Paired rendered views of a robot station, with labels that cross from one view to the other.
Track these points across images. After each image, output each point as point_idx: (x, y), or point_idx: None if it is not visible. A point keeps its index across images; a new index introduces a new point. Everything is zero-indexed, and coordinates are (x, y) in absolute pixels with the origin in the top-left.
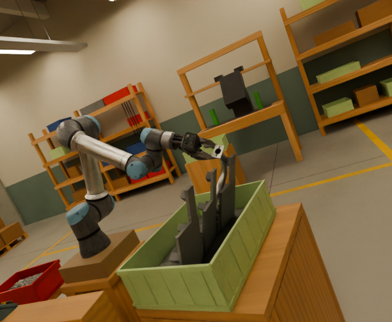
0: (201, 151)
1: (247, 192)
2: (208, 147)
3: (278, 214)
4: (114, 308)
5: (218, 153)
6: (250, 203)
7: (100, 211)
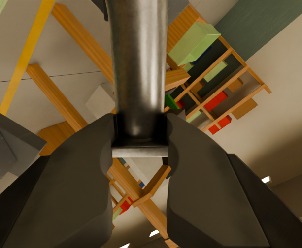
0: (105, 239)
1: None
2: (174, 173)
3: None
4: None
5: (151, 92)
6: (6, 1)
7: None
